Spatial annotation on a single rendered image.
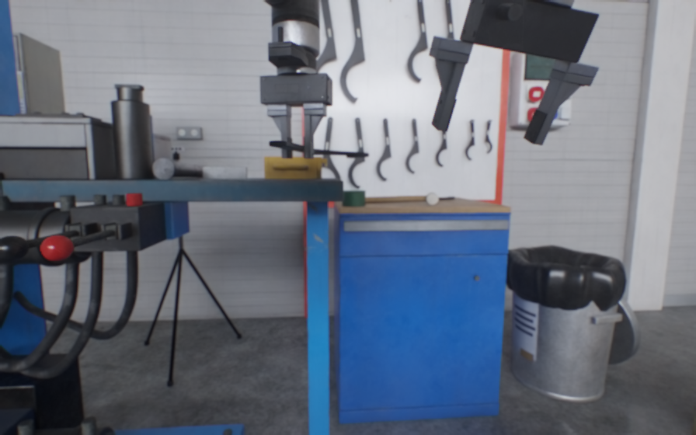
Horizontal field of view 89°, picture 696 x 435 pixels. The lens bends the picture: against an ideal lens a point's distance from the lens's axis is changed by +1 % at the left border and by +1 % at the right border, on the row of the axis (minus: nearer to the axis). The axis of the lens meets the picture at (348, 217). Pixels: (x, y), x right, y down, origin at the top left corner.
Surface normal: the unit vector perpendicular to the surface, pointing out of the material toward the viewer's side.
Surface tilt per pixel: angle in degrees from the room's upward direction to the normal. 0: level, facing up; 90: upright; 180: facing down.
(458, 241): 90
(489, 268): 90
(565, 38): 113
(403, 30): 90
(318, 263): 90
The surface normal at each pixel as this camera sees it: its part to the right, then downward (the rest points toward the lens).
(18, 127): 0.07, 0.12
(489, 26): 0.08, 0.51
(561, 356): -0.44, 0.16
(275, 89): -0.17, 0.12
